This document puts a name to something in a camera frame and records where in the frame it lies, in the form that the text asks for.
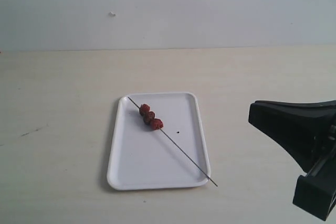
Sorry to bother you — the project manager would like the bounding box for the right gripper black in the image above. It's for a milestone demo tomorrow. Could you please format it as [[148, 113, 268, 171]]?
[[248, 100, 335, 221]]

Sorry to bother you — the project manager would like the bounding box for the thin metal skewer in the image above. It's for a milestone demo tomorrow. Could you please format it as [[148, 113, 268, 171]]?
[[127, 96, 219, 188]]

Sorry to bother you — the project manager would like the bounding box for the red meat chunk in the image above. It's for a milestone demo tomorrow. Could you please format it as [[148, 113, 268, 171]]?
[[143, 111, 155, 125], [150, 118, 164, 130], [139, 104, 150, 116]]

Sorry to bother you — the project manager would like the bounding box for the white plastic tray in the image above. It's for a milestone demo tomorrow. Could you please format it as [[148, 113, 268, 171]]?
[[106, 92, 211, 190]]

